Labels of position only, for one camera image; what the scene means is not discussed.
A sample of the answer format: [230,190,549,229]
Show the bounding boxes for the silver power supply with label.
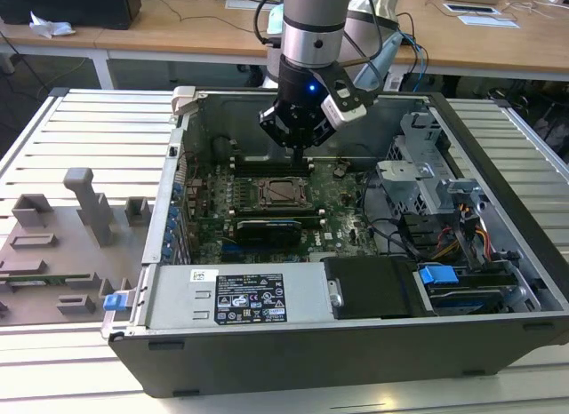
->
[144,261,337,331]

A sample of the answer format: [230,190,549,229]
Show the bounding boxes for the CPU with silver top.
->
[266,182,300,204]

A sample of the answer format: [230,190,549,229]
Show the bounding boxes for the blue cable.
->
[397,29,430,98]

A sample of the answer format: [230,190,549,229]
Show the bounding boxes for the crumpled white paper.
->
[28,10,77,38]

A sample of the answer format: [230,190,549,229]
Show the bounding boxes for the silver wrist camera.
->
[319,67,379,131]

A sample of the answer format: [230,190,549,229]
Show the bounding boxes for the yellow orange power wires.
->
[457,200,493,262]

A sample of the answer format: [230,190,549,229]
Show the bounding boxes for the green motherboard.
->
[184,155,383,267]

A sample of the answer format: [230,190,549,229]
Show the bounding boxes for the hard disk in blue carrier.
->
[415,263,512,316]

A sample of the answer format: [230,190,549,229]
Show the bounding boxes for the beige case latch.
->
[172,85,199,116]

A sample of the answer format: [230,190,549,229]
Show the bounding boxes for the blue case latch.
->
[102,292,128,312]

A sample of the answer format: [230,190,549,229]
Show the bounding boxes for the black box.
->
[0,0,142,31]

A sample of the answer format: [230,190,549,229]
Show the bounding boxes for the wooden desk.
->
[0,0,285,91]
[390,0,569,84]

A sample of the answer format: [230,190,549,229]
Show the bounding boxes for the grey parts rack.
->
[0,167,155,331]

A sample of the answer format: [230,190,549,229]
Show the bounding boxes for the black looping cable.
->
[360,169,423,260]

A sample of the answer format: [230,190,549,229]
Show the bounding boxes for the dark grey PC case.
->
[100,85,569,400]

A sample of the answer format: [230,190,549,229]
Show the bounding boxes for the CPU socket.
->
[249,176,315,210]

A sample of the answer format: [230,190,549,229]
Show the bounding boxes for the black plastic bay cover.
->
[323,256,420,321]

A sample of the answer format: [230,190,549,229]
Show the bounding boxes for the metal socket cover frame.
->
[253,179,311,207]

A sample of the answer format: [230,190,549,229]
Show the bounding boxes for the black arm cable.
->
[252,0,288,49]

